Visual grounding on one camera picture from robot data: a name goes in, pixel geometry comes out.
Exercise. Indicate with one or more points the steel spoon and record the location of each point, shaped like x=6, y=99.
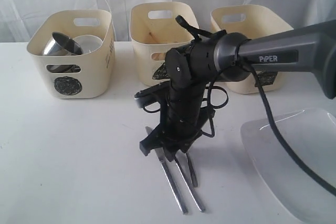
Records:
x=191, y=189

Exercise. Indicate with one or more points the steel fork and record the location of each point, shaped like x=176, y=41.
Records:
x=192, y=170

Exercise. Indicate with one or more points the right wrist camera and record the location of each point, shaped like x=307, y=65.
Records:
x=152, y=94

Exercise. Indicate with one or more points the cream bin with triangle mark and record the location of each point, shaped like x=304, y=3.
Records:
x=159, y=19

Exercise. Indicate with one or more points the white square plate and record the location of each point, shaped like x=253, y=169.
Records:
x=311, y=134

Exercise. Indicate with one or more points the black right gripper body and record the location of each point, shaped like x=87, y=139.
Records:
x=181, y=118

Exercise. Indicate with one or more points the white ceramic bowl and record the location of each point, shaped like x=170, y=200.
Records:
x=88, y=43

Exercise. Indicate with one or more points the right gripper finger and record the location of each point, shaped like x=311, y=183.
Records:
x=170, y=155
x=186, y=145

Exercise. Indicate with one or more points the slanted wooden chopstick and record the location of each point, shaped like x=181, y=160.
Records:
x=158, y=55

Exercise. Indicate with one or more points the steel mug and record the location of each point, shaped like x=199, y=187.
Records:
x=62, y=45

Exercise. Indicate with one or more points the cream bin with square mark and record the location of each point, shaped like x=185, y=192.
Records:
x=253, y=21

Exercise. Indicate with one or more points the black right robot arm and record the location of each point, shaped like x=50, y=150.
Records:
x=193, y=69

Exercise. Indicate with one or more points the steel table knife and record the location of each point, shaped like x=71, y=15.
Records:
x=178, y=197

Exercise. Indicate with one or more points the cream bin with circle mark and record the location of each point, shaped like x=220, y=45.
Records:
x=75, y=77

